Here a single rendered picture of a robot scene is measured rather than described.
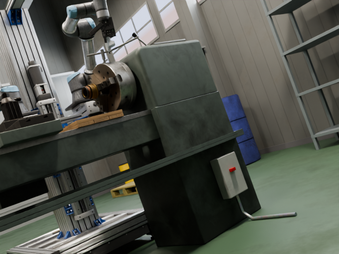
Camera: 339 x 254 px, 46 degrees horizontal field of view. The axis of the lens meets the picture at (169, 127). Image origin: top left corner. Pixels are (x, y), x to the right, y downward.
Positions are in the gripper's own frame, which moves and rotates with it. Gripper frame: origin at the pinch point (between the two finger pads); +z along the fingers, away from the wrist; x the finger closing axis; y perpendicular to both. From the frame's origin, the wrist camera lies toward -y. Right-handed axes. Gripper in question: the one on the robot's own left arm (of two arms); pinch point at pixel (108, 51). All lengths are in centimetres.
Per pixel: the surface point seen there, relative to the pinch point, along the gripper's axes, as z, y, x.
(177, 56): 11.2, 42.9, 10.1
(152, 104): 37.5, 18.9, -11.1
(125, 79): 19.9, 6.9, -11.7
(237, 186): 101, 61, -7
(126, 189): 198, -43, 491
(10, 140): 38, -49, -68
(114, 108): 35.2, -4.0, -6.7
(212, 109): 51, 59, 13
